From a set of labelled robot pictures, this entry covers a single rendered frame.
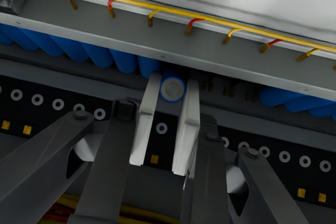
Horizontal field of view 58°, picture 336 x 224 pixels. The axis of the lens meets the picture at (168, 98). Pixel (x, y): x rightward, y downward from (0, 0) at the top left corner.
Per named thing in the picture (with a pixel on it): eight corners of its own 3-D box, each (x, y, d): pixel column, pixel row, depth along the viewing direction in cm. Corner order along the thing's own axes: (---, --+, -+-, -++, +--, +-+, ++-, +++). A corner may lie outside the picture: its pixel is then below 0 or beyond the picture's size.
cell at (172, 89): (166, 88, 27) (163, 107, 20) (160, 68, 26) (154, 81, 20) (186, 82, 26) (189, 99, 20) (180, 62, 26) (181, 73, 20)
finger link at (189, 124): (185, 122, 14) (200, 125, 14) (188, 77, 21) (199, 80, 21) (171, 174, 15) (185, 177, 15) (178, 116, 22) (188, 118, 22)
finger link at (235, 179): (196, 158, 13) (264, 174, 13) (195, 110, 18) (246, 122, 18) (187, 186, 13) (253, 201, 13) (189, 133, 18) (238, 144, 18)
